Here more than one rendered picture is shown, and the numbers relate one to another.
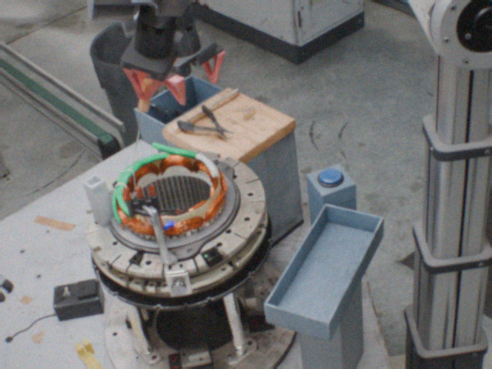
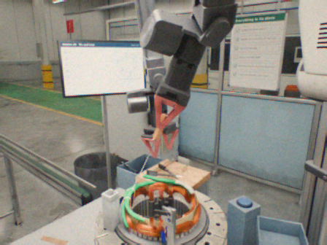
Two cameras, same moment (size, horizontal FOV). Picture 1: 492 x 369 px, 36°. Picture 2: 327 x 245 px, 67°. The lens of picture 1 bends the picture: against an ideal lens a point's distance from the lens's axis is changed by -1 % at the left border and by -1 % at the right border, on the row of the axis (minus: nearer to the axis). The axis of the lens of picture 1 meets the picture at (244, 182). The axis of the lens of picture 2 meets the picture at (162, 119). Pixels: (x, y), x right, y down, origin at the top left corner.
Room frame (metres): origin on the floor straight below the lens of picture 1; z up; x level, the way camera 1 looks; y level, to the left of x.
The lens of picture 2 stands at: (0.51, 0.26, 1.49)
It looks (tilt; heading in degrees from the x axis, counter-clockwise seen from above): 15 degrees down; 346
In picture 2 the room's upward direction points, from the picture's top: straight up
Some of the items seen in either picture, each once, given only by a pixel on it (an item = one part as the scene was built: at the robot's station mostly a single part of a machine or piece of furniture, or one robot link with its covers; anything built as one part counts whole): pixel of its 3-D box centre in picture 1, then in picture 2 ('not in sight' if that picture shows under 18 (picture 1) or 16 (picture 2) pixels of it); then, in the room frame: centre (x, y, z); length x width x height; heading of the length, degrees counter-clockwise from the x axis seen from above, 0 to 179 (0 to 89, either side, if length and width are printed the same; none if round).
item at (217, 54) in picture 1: (203, 66); (166, 137); (1.30, 0.04, 1.21); 0.07 x 0.07 x 0.09; 39
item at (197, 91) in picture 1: (190, 151); (142, 195); (1.42, 0.11, 0.92); 0.17 x 0.11 x 0.28; 129
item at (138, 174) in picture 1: (144, 175); (139, 195); (1.10, 0.17, 1.12); 0.06 x 0.02 x 0.04; 132
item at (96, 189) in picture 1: (100, 201); (111, 210); (1.02, 0.25, 1.14); 0.03 x 0.03 x 0.09; 42
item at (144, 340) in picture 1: (136, 317); not in sight; (0.96, 0.23, 0.91); 0.02 x 0.02 x 0.21
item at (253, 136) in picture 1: (228, 128); (173, 176); (1.30, 0.01, 1.05); 0.20 x 0.19 x 0.02; 39
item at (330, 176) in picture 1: (330, 176); (244, 201); (1.11, -0.16, 1.04); 0.04 x 0.04 x 0.01
